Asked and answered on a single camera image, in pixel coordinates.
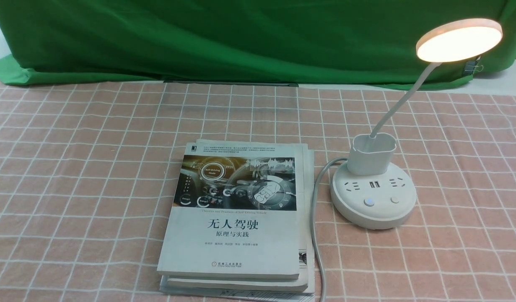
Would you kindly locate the white desk lamp with socket base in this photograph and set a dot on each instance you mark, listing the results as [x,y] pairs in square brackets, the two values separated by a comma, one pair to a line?
[367,188]

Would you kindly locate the top self-driving textbook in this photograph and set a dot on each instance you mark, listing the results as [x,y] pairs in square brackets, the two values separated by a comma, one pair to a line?
[237,235]

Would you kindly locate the green backdrop cloth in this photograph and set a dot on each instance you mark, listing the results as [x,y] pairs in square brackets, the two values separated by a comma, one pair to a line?
[240,41]

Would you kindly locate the bottom book with circuit cover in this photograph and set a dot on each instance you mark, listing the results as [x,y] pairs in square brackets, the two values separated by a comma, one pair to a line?
[307,258]

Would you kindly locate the black binder clip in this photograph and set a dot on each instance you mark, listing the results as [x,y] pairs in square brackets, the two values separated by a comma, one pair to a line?
[472,67]

